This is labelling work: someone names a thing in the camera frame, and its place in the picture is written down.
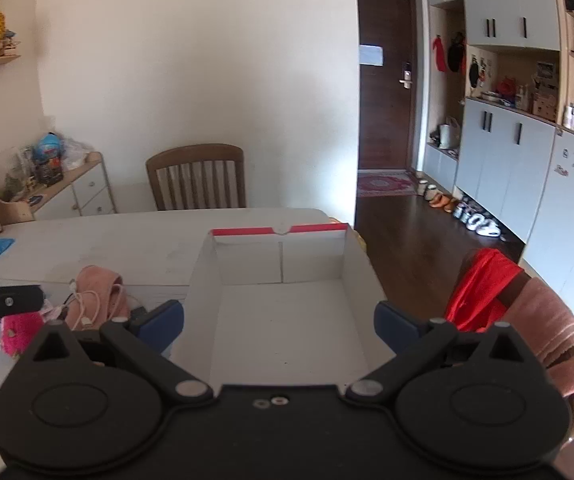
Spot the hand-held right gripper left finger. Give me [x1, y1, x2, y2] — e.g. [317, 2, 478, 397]
[20, 300, 215, 406]

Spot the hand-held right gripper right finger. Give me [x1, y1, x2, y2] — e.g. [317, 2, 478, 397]
[344, 301, 548, 406]

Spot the pink plush toy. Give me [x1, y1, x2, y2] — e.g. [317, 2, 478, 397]
[0, 311, 43, 358]

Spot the pink knit cloth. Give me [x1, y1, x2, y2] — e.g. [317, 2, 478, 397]
[64, 265, 130, 332]

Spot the white USB cable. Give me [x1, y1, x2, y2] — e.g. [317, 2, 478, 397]
[42, 277, 103, 332]

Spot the white cardboard box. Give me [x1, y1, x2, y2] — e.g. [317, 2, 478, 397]
[171, 224, 398, 397]

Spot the dark wooden chair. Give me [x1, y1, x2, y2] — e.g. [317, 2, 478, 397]
[454, 249, 574, 453]

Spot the red garment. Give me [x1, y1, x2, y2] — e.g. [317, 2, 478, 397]
[444, 249, 525, 333]

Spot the row of shoes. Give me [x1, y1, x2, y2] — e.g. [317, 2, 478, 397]
[417, 178, 502, 239]

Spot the patterned red rug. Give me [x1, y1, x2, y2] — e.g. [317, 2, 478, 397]
[357, 171, 420, 198]

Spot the wooden drawer cabinet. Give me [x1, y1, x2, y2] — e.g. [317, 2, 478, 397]
[0, 151, 118, 223]

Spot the pink fringed scarf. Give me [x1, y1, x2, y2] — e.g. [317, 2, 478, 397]
[504, 277, 574, 396]

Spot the blue round toy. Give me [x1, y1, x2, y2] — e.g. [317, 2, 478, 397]
[34, 132, 65, 162]

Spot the white plastic bag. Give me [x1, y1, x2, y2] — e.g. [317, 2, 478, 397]
[62, 137, 95, 171]

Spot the wooden slatted chair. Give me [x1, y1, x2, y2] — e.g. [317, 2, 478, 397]
[145, 143, 247, 211]

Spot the white lower cabinet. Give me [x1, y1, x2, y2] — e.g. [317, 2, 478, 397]
[454, 97, 556, 243]

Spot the white cabinet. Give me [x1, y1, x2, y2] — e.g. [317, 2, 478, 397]
[454, 97, 556, 243]
[426, 0, 562, 52]

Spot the brown entrance door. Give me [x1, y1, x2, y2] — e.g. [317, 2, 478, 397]
[356, 0, 420, 171]

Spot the white fridge with magnets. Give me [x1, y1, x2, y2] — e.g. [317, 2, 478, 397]
[519, 127, 574, 341]

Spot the red hanging ornament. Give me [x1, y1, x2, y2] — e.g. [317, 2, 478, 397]
[431, 35, 448, 73]

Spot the white upper cabinet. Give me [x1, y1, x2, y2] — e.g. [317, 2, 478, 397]
[426, 0, 562, 52]

